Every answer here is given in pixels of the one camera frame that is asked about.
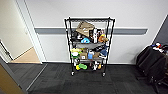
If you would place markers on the red white items on chair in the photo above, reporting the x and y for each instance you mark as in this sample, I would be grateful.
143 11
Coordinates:
158 45

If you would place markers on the black box with white stripe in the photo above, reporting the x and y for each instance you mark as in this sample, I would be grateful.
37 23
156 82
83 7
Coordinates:
94 35

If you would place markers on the brown paper bag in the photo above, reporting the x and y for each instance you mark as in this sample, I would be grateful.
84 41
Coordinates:
85 27

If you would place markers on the cardboard box with label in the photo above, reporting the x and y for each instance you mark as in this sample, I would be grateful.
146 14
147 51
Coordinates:
83 55

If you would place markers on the orange plush toy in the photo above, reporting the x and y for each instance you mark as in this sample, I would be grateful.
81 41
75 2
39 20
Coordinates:
102 38

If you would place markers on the black cloth bag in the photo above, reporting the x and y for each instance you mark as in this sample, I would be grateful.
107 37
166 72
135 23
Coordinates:
99 48

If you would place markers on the blue cap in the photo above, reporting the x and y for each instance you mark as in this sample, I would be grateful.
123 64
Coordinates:
104 52

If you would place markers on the small orange toy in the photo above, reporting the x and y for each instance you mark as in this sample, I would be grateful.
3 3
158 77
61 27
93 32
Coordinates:
99 66

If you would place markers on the yellow green toy bowl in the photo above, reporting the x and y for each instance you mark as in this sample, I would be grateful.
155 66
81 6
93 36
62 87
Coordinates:
75 52

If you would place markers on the green yellow toy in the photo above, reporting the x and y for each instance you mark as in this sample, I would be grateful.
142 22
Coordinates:
81 66

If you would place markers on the white toy shoe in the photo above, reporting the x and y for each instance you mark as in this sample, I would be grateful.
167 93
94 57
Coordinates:
95 65

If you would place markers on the wooden door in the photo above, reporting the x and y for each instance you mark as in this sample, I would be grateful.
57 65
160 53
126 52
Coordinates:
8 80

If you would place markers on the black box with white print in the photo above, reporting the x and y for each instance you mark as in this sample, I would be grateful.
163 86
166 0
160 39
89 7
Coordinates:
73 35

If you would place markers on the blue plush toy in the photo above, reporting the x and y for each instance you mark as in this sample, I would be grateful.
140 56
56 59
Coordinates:
85 40

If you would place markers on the plain cardboard box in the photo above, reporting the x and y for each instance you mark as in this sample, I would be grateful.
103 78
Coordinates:
96 54

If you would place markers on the light blue cup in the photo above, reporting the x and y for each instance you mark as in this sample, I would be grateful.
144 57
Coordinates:
90 55

